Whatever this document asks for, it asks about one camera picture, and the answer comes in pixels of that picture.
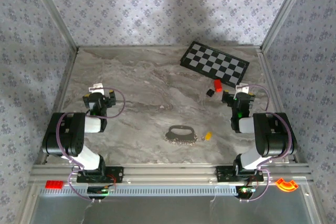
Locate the orange curved plastic piece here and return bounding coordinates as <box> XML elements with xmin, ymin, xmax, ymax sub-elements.
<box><xmin>275</xmin><ymin>178</ymin><xmax>299</xmax><ymax>193</ymax></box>

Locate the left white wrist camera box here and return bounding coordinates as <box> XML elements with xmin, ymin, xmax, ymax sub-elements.
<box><xmin>88</xmin><ymin>83</ymin><xmax>102</xmax><ymax>94</ymax></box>

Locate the long aluminium mounting rail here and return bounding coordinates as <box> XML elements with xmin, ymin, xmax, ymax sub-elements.
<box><xmin>28</xmin><ymin>163</ymin><xmax>313</xmax><ymax>186</ymax></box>

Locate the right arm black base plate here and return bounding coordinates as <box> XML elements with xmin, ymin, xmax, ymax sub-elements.
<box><xmin>215</xmin><ymin>165</ymin><xmax>264</xmax><ymax>183</ymax></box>

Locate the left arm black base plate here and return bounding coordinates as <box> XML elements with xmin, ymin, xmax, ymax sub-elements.
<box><xmin>76</xmin><ymin>166</ymin><xmax>124</xmax><ymax>184</ymax></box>

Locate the black grey chessboard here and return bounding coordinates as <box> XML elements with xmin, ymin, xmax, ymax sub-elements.
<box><xmin>179</xmin><ymin>40</ymin><xmax>250</xmax><ymax>90</ymax></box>

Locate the flat red toy brick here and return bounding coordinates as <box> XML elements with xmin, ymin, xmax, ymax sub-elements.
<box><xmin>45</xmin><ymin>180</ymin><xmax>65</xmax><ymax>189</ymax></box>

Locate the grey slotted cable duct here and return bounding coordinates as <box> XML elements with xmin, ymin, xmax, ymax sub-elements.
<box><xmin>38</xmin><ymin>185</ymin><xmax>238</xmax><ymax>197</ymax></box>

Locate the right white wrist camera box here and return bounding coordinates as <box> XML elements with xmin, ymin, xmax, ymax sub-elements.
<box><xmin>235</xmin><ymin>83</ymin><xmax>249</xmax><ymax>94</ymax></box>

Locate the aluminium frame post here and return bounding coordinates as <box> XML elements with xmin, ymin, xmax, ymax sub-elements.
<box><xmin>260</xmin><ymin>0</ymin><xmax>314</xmax><ymax>51</ymax></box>

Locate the grey metal tray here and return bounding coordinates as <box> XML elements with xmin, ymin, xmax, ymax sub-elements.
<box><xmin>27</xmin><ymin>186</ymin><xmax>320</xmax><ymax>224</ymax></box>

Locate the aluminium table edge rail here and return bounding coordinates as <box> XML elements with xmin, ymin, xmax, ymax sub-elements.
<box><xmin>77</xmin><ymin>45</ymin><xmax>262</xmax><ymax>50</ymax></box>
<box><xmin>257</xmin><ymin>47</ymin><xmax>300</xmax><ymax>164</ymax></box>
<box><xmin>36</xmin><ymin>48</ymin><xmax>79</xmax><ymax>166</ymax></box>

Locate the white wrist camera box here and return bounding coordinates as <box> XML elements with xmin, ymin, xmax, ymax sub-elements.
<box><xmin>235</xmin><ymin>83</ymin><xmax>249</xmax><ymax>94</ymax></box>
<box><xmin>88</xmin><ymin>83</ymin><xmax>102</xmax><ymax>94</ymax></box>

